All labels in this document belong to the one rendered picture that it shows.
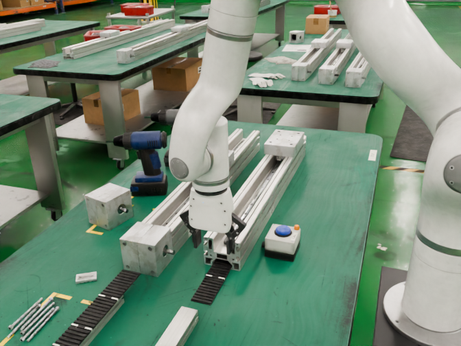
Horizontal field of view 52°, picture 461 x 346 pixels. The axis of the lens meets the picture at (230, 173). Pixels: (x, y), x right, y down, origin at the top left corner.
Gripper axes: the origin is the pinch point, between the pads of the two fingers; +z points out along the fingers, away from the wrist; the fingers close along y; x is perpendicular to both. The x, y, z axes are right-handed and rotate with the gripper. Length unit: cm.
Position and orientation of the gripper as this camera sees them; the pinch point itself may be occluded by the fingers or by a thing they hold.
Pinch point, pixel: (213, 244)
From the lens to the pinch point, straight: 115.4
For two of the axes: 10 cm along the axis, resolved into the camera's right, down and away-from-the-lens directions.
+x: 3.4, -4.0, 8.5
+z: 0.2, 9.1, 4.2
